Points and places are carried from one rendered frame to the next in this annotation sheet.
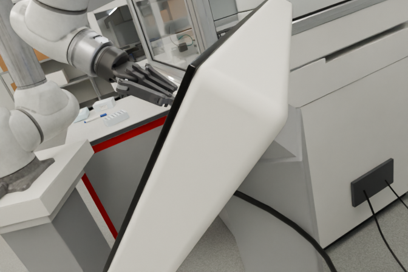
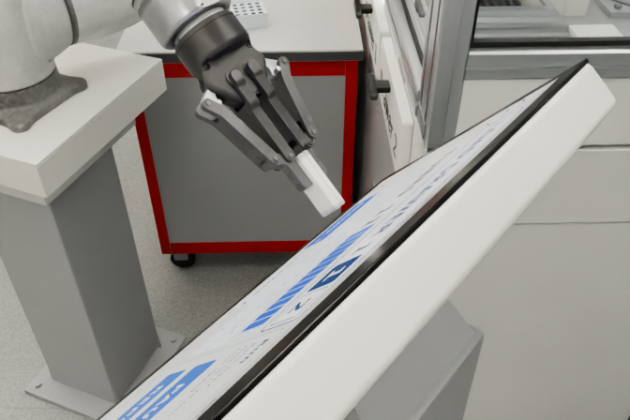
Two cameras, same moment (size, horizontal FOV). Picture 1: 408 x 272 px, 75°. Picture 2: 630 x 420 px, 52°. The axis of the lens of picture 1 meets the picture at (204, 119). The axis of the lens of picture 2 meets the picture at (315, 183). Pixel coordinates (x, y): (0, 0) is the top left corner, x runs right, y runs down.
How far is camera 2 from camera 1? 0.28 m
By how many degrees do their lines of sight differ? 21
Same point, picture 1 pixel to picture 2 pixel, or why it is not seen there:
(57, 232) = (54, 218)
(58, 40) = not seen: outside the picture
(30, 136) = (53, 34)
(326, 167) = (602, 347)
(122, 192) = (200, 168)
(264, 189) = not seen: outside the picture
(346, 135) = not seen: outside the picture
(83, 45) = (166, 0)
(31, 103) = not seen: outside the picture
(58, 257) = (46, 254)
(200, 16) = not seen: outside the picture
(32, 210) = (21, 178)
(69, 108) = not seen: outside the picture
